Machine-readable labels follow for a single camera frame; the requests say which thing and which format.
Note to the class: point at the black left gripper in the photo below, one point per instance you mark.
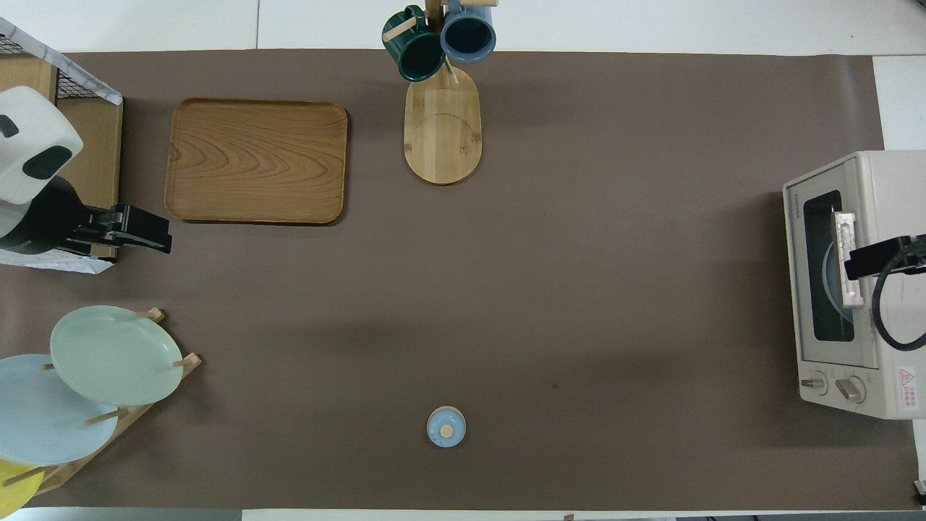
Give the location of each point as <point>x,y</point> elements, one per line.
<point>141,228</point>

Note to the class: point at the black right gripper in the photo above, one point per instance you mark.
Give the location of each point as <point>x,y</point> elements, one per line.
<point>901,255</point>

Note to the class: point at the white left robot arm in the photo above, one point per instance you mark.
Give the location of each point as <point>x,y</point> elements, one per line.
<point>32,137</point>

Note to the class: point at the beige toaster oven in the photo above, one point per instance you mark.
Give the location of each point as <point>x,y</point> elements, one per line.
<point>897,202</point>

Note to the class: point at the beige oven knob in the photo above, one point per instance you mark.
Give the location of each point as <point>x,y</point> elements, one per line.
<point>814,383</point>
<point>850,389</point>

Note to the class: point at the wooden two-step shelf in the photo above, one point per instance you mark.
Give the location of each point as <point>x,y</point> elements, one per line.
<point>98,159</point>

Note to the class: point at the mint green plate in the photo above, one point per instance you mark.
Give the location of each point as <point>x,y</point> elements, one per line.
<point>112,354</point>

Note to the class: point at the wooden serving tray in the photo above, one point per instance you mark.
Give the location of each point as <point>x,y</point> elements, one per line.
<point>253,161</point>

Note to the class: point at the wooden plate rack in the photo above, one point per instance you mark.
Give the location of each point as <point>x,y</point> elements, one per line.
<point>126,416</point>

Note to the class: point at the light blue plate on rack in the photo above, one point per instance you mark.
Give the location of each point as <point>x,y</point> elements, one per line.
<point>43,420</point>

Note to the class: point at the yellow plate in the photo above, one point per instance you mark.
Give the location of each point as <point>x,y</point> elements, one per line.
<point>14,492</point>

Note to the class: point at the wooden mug tree stand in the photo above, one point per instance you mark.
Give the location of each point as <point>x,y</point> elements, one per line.
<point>443,137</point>

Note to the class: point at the dark green mug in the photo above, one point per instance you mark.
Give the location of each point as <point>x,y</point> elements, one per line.
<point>416,51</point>

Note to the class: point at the brown table mat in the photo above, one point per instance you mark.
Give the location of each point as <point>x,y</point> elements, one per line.
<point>506,289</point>

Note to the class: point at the blue mug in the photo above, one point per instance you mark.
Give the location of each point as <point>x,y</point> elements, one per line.
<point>469,32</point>

